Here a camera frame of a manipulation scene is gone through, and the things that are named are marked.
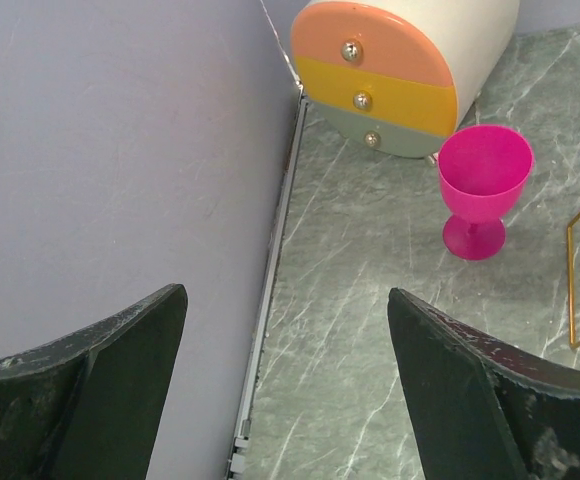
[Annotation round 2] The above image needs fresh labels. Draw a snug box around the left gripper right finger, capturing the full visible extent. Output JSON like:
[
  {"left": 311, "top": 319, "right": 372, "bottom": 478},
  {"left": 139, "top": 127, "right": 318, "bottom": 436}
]
[{"left": 387, "top": 288, "right": 580, "bottom": 479}]

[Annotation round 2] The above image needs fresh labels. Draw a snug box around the cream cylindrical box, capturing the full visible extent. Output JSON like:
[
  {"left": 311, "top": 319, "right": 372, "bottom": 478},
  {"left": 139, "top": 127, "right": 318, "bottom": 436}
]
[{"left": 291, "top": 0, "right": 520, "bottom": 159}]

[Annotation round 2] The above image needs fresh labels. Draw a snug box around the pink plastic goblet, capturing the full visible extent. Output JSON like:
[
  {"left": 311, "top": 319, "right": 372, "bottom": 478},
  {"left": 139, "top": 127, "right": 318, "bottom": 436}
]
[{"left": 437, "top": 125, "right": 534, "bottom": 261}]

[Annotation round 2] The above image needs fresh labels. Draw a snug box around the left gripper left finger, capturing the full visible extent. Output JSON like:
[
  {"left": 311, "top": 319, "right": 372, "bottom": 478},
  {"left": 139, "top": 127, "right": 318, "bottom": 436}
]
[{"left": 0, "top": 284, "right": 187, "bottom": 479}]

